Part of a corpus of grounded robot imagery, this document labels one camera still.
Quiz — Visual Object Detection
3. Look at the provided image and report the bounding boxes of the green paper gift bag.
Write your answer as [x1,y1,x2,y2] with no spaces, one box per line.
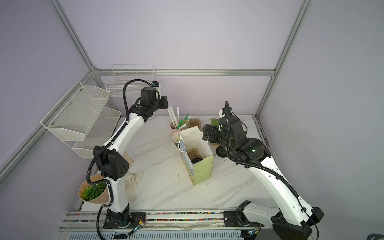
[175,127,214,185]

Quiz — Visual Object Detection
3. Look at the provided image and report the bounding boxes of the black plastic cup lid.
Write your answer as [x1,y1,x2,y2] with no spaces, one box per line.
[191,158,203,165]

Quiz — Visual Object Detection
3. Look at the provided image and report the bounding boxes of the green napkin stack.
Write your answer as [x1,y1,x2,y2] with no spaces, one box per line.
[211,118,220,127]

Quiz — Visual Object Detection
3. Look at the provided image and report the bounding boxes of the single brown pulp cup carrier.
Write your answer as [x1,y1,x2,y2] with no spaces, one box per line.
[187,148,202,161]

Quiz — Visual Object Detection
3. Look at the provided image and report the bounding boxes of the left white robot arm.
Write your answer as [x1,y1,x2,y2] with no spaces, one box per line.
[86,79,168,230]

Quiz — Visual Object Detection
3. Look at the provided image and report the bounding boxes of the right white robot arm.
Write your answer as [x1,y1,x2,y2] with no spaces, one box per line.
[203,102,324,240]

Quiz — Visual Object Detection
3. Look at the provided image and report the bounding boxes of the stacked paper coffee cup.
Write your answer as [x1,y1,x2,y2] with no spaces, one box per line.
[172,132,182,148]

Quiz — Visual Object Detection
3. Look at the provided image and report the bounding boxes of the brown pulp cup carriers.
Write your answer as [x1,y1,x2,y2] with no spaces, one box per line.
[187,119,202,131]

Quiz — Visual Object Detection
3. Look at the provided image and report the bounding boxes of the pink straw holder cup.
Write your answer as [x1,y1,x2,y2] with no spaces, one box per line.
[170,123,182,135]

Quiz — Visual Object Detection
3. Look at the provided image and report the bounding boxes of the white mesh two-tier shelf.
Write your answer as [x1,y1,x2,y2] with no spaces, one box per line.
[41,82,121,159]

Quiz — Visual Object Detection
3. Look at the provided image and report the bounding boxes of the paper bowl with greens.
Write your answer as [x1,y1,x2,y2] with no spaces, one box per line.
[78,181,110,204]

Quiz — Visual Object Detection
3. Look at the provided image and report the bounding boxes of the white wire basket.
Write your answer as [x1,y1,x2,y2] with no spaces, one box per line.
[105,65,156,97]

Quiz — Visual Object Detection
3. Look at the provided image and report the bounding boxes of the aluminium frame rail base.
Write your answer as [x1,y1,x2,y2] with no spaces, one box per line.
[55,209,279,240]

